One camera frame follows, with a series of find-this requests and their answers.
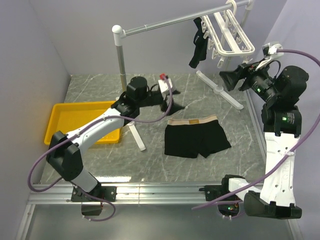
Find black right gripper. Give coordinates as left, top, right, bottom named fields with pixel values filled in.
left=219, top=58, right=280, bottom=103

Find black underwear with beige waistband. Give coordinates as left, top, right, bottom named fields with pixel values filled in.
left=164, top=115, right=231, bottom=159

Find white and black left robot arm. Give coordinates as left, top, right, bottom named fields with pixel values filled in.
left=46, top=76, right=166, bottom=201

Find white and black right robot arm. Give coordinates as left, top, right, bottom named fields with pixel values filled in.
left=219, top=62, right=309, bottom=219

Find white clip hanger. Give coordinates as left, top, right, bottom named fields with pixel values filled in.
left=200, top=6, right=255, bottom=69

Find black garment on hanger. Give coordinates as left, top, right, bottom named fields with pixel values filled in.
left=189, top=17, right=208, bottom=69

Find white and silver drying rack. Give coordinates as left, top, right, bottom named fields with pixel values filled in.
left=111, top=0, right=257, bottom=152

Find yellow plastic tray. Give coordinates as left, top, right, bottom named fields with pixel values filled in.
left=44, top=100, right=114, bottom=146

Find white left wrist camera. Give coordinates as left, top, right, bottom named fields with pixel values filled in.
left=158, top=78, right=175, bottom=95

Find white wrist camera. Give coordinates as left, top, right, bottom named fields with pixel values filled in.
left=158, top=78, right=175, bottom=95
left=255, top=42, right=284, bottom=71

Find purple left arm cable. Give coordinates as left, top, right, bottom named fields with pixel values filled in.
left=27, top=74, right=176, bottom=223

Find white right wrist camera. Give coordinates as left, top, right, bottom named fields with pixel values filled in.
left=255, top=42, right=284, bottom=71

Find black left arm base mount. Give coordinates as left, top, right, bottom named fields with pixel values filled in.
left=70, top=185, right=117, bottom=203

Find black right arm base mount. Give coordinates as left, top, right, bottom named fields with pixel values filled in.
left=198, top=185, right=230, bottom=202

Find aluminium rail frame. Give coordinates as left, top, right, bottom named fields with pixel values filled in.
left=18, top=74, right=301, bottom=240

